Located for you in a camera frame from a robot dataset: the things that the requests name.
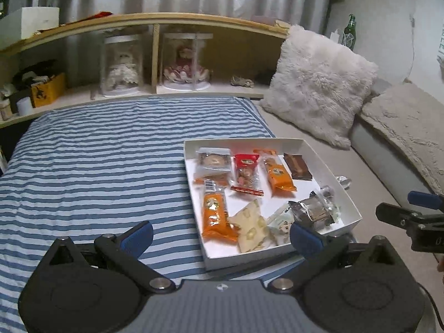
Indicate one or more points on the yellow printed box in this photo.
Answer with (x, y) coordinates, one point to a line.
(48, 92)

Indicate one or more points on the white shallow cardboard box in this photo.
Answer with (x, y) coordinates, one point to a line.
(312, 187)

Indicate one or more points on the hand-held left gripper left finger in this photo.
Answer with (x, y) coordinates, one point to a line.
(137, 239)

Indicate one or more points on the grey round cake packet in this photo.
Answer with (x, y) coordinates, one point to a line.
(213, 161)

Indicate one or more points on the small clear snack packet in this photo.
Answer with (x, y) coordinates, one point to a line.
(343, 181)
(331, 199)

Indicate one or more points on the black snack packet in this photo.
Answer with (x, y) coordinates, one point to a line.
(312, 211)

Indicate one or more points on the red cloth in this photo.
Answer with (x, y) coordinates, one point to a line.
(100, 15)

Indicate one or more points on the large orange snack packet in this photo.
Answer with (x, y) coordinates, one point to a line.
(216, 215)

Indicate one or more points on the white storage box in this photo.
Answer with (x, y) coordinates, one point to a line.
(29, 22)

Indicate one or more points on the brown striped snack packet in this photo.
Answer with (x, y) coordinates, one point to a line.
(297, 166)

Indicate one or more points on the orange clear-ended snack packet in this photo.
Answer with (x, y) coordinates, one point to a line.
(277, 175)

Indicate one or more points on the black box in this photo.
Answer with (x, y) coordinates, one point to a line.
(27, 76)

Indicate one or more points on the red twisted dough packet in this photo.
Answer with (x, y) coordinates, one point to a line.
(247, 175)

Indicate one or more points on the white doll display case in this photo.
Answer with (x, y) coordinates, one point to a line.
(121, 66)

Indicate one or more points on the pink doll display case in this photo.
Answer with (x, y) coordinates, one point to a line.
(187, 62)

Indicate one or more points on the green glass bottle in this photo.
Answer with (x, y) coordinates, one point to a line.
(350, 34)

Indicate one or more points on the small lidded jar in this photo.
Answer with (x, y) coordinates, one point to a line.
(5, 110)

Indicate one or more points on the fluffy white pillow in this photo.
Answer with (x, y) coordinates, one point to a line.
(319, 83)

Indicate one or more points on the fluffy beige throw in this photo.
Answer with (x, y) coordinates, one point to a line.
(406, 121)

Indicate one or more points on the person's right hand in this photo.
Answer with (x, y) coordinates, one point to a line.
(441, 263)

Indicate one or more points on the blue white striped blanket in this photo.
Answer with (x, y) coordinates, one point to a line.
(104, 163)

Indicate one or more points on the white cup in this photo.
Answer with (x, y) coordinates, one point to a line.
(25, 107)

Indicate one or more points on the pink flat item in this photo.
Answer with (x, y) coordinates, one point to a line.
(263, 20)

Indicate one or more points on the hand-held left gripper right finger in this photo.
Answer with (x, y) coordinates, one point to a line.
(305, 241)

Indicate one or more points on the small panda print packet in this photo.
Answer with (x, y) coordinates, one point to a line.
(282, 227)

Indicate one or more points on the cream patterned snack packet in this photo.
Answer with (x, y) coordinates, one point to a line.
(251, 229)

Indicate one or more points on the wooden shelf unit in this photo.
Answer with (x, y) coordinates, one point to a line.
(222, 59)

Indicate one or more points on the small shell ornament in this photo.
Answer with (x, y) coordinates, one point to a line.
(242, 82)

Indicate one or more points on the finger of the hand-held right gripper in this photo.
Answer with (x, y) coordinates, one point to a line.
(425, 199)
(395, 215)

